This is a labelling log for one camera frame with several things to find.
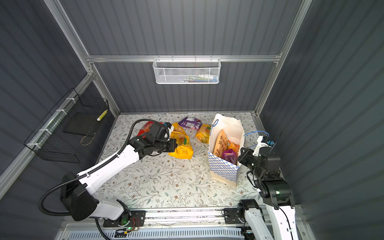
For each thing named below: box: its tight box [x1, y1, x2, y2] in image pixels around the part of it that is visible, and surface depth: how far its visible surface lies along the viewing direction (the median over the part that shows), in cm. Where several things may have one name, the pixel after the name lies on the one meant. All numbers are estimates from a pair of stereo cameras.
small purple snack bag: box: [178, 116, 203, 131], surface depth 111 cm
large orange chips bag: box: [213, 129, 228, 158], surface depth 88 cm
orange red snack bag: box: [227, 139, 240, 157], surface depth 96 cm
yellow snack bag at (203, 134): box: [195, 124, 212, 144], surface depth 104 cm
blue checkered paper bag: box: [208, 113, 245, 188], surface depth 86 cm
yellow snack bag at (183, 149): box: [168, 131, 194, 160], surface depth 83 cm
